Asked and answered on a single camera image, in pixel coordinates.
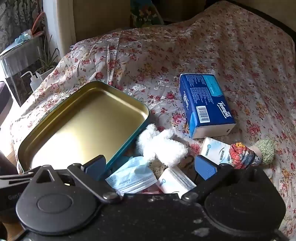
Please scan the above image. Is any light blue plastic bag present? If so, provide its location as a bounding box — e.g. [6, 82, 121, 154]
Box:
[15, 30, 33, 44]

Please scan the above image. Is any floral bed sheet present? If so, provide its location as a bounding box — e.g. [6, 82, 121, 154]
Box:
[9, 0, 296, 232]

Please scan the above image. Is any brown patterned soft item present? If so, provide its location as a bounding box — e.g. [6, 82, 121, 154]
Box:
[149, 155, 196, 180]

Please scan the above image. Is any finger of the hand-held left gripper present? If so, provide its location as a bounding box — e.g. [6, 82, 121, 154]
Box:
[0, 170, 41, 189]

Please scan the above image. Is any potted plant in white pot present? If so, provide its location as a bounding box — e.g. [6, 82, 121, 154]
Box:
[35, 35, 61, 78]

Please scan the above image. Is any white plush toy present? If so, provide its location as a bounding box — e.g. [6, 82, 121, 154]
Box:
[136, 124, 189, 167]

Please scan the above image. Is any white squeeze bottle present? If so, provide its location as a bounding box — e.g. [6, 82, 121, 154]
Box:
[20, 71, 43, 92]

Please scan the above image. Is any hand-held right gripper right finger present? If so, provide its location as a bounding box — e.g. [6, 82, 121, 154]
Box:
[181, 155, 270, 202]

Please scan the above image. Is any gold metal tin box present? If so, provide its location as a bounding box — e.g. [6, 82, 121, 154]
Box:
[17, 81, 150, 181]

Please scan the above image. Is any person's dark clothing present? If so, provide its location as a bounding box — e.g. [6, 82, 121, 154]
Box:
[0, 151, 18, 177]

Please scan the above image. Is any patterned grey curtain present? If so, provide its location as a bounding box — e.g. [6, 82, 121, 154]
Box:
[0, 0, 44, 54]

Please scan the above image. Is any flower print picture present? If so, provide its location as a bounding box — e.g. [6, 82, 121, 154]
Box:
[129, 0, 165, 28]

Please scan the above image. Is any blue tissue pack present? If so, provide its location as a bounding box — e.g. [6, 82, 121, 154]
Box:
[179, 73, 237, 139]

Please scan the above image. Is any knit doll with green hat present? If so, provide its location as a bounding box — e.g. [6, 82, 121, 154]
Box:
[227, 138, 275, 169]

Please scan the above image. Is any blue face mask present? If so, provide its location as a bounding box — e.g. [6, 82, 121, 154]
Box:
[105, 156, 158, 194]

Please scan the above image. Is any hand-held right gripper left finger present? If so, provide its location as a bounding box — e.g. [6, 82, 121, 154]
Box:
[28, 155, 121, 204]

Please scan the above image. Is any orange hose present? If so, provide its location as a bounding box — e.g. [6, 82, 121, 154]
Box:
[31, 11, 45, 35]

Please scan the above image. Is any clear tank with silver lid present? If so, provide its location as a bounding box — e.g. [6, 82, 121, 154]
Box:
[0, 38, 48, 107]

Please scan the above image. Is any small white tissue pack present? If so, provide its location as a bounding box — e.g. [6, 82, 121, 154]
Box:
[155, 166, 197, 194]
[199, 137, 232, 166]

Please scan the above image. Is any dark bed frame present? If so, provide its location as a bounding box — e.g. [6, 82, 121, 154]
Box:
[261, 0, 296, 47]

